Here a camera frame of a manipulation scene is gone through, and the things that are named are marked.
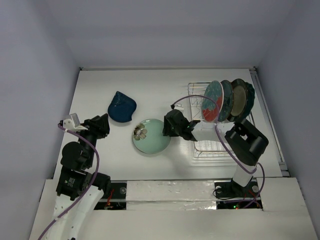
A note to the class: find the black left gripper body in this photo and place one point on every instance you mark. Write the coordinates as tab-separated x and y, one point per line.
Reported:
94	132

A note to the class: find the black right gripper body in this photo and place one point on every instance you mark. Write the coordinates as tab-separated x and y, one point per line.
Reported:
171	125

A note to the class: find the light green flower plate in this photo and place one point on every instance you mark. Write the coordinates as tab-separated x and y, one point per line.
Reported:
148	137

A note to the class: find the dark blue leaf-shaped plate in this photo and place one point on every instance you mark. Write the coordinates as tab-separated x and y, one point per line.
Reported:
121	108

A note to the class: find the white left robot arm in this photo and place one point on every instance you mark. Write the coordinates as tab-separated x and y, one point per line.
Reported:
78	191

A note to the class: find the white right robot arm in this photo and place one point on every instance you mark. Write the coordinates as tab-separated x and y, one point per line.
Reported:
241	139

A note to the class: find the red and teal floral plate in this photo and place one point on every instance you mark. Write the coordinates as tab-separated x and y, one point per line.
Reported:
213	101

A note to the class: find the dark teal patterned plate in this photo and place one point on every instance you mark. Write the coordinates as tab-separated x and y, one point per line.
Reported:
228	100

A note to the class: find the dark rimmed beige plate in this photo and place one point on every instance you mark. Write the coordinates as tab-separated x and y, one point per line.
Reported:
240	97

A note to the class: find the dark green scalloped plate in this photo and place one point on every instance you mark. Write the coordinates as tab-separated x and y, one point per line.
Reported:
249	101

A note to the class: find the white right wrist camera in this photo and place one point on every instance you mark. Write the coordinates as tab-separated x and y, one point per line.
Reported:
178	107

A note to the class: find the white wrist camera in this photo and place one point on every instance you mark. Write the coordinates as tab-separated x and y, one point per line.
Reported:
71	123
178	107

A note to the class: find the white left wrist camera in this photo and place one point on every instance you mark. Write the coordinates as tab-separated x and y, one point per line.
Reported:
71	123

